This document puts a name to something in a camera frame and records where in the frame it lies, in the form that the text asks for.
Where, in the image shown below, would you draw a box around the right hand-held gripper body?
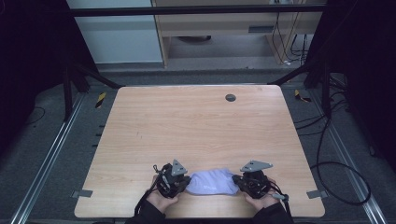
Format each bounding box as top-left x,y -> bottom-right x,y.
238,160 -> 275,200

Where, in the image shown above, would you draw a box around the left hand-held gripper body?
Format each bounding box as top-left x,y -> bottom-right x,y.
153,159 -> 190,200

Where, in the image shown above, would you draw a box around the person's right hand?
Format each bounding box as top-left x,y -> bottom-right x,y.
244,177 -> 280,213

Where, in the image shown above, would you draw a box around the person's left hand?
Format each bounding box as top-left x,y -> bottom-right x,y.
146,175 -> 180,215

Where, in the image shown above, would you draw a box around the grey tape strip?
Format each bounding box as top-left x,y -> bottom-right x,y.
306,189 -> 329,200
71,189 -> 93,199

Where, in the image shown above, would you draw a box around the yellow black hazard tape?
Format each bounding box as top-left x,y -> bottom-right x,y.
94,91 -> 107,109
294,89 -> 312,104

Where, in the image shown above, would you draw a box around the white cabinet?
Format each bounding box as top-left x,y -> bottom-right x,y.
65,0 -> 164,65

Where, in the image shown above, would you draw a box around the light wooden desk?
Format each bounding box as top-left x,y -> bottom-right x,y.
151,0 -> 329,68

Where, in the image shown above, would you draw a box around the black curtain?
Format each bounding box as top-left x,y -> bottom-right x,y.
0,0 -> 98,157
306,0 -> 396,174

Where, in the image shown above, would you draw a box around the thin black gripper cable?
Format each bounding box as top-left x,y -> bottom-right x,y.
134,164 -> 164,217

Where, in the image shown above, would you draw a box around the black floor cables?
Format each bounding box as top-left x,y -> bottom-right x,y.
293,76 -> 349,137

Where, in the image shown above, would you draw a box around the aluminium floor rail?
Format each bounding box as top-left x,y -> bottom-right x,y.
310,90 -> 389,224
8,92 -> 86,224

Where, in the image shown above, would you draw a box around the black looped gripper cable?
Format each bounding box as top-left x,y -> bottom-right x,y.
269,118 -> 372,224

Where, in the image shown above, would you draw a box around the black upright frame post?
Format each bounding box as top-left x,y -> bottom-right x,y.
62,66 -> 75,122
321,62 -> 332,119

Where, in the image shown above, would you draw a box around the black diagonal frame strut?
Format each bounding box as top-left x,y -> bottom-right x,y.
268,60 -> 316,87
71,62 -> 124,90

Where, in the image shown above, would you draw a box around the bundle of hanging desk cables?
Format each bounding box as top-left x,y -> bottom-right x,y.
271,12 -> 310,66

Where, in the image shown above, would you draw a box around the thin black floor cable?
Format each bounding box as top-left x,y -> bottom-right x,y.
25,106 -> 47,126

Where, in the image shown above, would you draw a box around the black horizontal frame bar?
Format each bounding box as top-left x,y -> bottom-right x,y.
66,4 -> 328,18

